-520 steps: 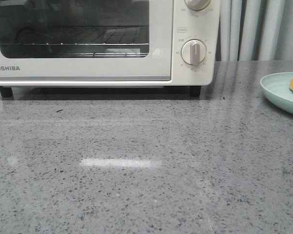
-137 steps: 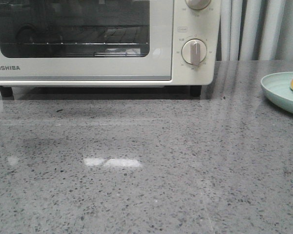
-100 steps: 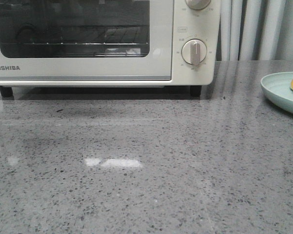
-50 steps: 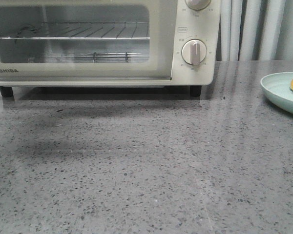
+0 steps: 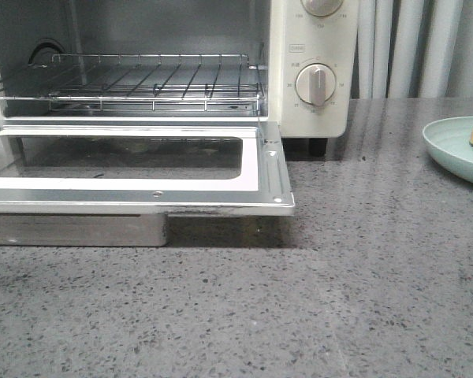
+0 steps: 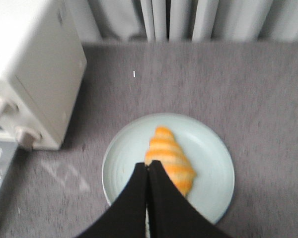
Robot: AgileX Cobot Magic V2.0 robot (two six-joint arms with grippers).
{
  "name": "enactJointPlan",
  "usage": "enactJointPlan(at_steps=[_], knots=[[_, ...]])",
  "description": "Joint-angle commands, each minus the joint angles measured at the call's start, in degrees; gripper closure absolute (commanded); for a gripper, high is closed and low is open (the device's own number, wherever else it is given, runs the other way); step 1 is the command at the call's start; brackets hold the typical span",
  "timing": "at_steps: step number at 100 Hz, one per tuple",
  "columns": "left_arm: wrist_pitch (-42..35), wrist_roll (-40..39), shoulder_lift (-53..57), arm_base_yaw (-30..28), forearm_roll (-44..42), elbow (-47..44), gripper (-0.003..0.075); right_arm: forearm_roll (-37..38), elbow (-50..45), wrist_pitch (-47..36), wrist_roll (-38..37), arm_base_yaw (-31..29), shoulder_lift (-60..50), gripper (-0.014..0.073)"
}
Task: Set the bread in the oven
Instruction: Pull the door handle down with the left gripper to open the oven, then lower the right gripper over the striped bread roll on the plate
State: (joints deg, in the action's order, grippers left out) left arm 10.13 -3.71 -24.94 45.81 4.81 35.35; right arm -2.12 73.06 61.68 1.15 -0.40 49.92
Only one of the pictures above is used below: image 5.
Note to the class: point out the lower timer knob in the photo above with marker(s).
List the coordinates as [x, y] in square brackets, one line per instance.
[315, 84]

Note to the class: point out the oven glass door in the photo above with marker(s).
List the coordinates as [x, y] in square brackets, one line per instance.
[80, 181]

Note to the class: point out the upper temperature knob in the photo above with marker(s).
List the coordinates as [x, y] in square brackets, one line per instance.
[321, 8]

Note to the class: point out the light green plate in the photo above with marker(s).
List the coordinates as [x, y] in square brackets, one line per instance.
[448, 143]

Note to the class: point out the white curtain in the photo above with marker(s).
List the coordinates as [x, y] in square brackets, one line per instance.
[414, 49]

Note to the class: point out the white Toshiba toaster oven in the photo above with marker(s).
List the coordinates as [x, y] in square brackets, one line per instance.
[278, 35]

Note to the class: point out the metal wire oven rack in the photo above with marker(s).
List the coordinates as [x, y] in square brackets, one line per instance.
[140, 83]

